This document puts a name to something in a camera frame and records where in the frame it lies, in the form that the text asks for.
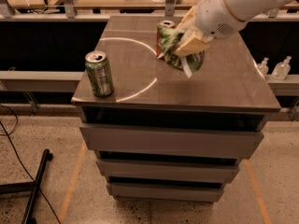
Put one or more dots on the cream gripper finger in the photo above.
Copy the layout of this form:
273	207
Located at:
192	42
188	22

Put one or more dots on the green jalapeno chip bag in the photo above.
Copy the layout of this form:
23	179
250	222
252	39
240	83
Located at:
189	64

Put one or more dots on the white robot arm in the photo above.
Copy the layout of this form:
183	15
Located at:
211	19

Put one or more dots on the red Coca-Cola can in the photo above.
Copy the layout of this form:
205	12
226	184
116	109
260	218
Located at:
164	30

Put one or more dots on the green soda can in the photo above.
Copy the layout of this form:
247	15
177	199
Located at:
99	73

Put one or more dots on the clear pump bottle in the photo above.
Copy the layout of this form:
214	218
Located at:
262	66

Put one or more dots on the clear sanitizer bottle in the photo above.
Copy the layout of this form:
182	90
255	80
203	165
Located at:
282	69

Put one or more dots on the grey drawer cabinet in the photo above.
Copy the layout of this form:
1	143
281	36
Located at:
226	94

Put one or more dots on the top grey drawer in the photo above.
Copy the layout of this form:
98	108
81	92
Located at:
175	142

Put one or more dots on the grey drawer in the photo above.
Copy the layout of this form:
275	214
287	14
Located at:
159	192
167	171
175	142

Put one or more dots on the middle grey drawer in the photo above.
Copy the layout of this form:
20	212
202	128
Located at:
167	171

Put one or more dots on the bottom grey drawer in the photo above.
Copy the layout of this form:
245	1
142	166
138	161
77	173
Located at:
159	192

